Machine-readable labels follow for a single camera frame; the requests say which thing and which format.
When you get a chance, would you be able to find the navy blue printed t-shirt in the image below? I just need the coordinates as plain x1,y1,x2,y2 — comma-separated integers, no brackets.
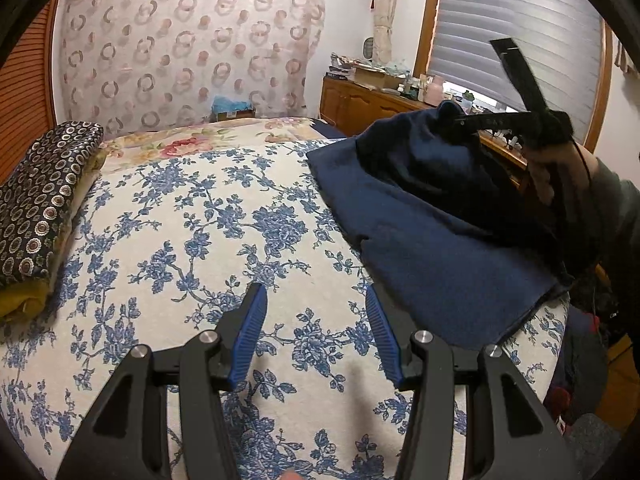
308,101,567,349

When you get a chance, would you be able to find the person's right hand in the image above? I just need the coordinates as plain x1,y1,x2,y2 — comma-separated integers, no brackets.
523,142,599,205

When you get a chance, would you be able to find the grey zebra window blind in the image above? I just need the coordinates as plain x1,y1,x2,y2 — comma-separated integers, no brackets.
428,0,602,141

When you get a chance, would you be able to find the pink bottle on sideboard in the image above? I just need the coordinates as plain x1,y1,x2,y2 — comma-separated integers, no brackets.
423,75,444,106

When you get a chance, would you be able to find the open cardboard box on sideboard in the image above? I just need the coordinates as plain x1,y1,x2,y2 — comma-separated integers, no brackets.
352,66,404,89

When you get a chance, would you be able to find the wooden sideboard cabinet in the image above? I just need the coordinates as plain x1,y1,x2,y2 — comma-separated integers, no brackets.
318,75,532,181

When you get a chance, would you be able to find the blue floral white bedspread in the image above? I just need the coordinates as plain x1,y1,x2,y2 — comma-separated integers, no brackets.
0,138,572,480

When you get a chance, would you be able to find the navy blue bed sheet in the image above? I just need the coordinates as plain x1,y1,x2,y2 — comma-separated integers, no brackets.
310,118,346,139

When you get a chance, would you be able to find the tied beige window curtain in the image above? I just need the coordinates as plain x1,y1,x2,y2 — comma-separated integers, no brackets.
373,0,397,65

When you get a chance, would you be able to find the black circle-patterned folded cloth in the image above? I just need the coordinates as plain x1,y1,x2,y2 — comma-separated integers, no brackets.
1,122,104,287

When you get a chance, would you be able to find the pink floral cream blanket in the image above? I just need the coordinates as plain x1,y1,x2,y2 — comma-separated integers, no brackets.
101,117,322,176

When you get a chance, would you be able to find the brown louvered wardrobe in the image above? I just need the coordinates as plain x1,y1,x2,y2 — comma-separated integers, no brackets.
0,0,58,182

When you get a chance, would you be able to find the circle-patterned sheer curtain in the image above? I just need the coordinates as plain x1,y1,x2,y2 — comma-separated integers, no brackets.
55,0,326,136

